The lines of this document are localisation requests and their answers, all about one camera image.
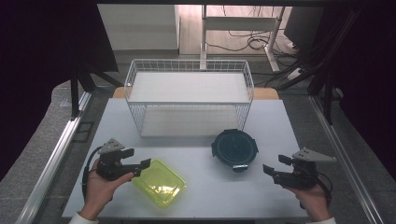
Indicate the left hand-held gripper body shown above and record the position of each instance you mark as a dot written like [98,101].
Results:
[109,165]

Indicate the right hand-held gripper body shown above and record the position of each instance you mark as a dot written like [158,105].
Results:
[300,177]

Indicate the yellow-green plastic container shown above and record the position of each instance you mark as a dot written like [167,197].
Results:
[162,186]

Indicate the round dark-lidded glass container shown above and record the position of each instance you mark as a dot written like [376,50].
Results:
[235,149]

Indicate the person's right hand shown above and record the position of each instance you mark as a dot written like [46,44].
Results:
[313,200]

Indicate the person's left hand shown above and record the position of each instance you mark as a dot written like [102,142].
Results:
[98,193]

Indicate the wooden table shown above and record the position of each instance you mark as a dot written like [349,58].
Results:
[264,93]

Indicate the black metal stand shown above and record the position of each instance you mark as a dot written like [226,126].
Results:
[328,90]
[74,93]

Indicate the white power strip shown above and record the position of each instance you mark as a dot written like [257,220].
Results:
[294,74]

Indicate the black curtain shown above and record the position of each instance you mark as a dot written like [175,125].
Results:
[34,62]
[373,77]

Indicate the aluminium rail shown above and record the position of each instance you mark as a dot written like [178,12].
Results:
[53,161]
[342,161]

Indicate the white desk frame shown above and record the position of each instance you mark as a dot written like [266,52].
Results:
[239,23]

